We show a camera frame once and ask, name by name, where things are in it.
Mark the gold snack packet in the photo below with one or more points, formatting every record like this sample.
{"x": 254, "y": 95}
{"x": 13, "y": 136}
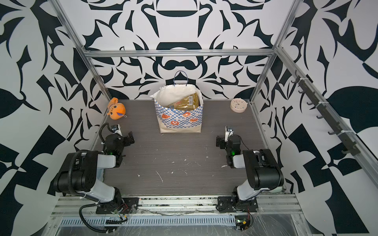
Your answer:
{"x": 188, "y": 103}

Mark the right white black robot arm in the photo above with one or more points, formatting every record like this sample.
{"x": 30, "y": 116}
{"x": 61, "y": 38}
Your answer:
{"x": 262, "y": 170}

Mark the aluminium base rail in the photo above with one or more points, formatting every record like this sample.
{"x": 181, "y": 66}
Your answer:
{"x": 193, "y": 210}

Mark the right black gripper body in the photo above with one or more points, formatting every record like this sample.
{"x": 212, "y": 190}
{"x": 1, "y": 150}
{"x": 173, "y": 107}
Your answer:
{"x": 223, "y": 145}

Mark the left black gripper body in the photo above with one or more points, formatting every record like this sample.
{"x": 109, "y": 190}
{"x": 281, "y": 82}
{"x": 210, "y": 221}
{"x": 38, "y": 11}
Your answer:
{"x": 125, "y": 142}

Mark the pink round timer clock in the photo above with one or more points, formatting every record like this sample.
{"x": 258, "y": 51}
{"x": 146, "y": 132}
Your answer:
{"x": 238, "y": 105}

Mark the blue checkered paper bag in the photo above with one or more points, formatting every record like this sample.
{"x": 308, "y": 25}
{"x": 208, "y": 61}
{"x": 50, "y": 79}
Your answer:
{"x": 177, "y": 121}

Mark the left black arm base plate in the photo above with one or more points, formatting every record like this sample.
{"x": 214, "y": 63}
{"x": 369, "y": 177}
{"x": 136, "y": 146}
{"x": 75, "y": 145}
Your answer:
{"x": 125, "y": 206}

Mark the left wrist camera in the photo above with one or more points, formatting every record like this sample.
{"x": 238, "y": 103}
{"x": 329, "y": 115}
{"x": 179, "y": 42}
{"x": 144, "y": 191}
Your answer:
{"x": 116, "y": 129}

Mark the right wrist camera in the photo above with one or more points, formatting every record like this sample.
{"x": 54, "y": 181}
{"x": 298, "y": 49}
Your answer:
{"x": 228, "y": 132}

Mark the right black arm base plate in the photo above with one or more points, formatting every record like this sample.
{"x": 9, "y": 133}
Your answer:
{"x": 227, "y": 204}

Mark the orange plush toy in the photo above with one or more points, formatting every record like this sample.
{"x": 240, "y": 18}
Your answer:
{"x": 116, "y": 110}

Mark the grey wall hook rack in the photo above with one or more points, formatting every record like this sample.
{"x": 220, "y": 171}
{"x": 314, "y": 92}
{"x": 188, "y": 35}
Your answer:
{"x": 328, "y": 114}

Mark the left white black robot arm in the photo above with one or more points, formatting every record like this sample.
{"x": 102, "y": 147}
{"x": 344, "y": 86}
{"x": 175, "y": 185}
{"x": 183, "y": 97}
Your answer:
{"x": 78, "y": 174}

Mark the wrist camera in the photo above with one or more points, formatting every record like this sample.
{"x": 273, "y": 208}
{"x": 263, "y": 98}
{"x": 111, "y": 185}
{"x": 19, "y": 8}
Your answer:
{"x": 116, "y": 129}
{"x": 228, "y": 132}

